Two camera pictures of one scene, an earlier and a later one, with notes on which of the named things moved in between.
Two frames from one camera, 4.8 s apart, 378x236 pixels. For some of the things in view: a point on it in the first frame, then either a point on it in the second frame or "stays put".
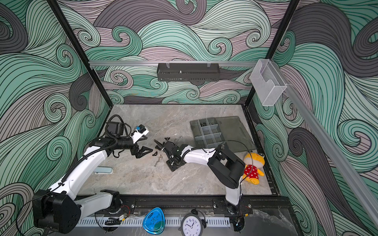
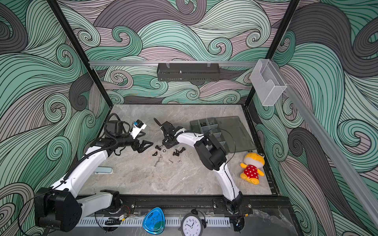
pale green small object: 103,170 stays put
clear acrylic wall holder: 267,82 stays put
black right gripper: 172,167 to 168,146
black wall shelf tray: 188,72 stays put
